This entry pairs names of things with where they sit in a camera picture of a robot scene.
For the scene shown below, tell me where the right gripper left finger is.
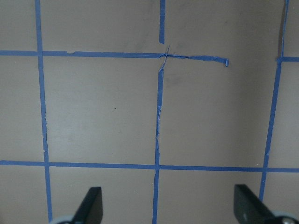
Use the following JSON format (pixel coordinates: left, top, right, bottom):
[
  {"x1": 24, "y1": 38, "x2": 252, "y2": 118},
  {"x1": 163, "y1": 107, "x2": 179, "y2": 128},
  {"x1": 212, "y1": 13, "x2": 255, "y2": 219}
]
[{"x1": 50, "y1": 187, "x2": 104, "y2": 224}]

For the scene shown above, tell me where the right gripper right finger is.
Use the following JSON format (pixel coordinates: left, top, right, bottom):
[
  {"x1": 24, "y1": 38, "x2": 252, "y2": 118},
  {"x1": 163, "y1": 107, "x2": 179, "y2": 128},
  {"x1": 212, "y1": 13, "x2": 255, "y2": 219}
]
[{"x1": 234, "y1": 184, "x2": 299, "y2": 224}]

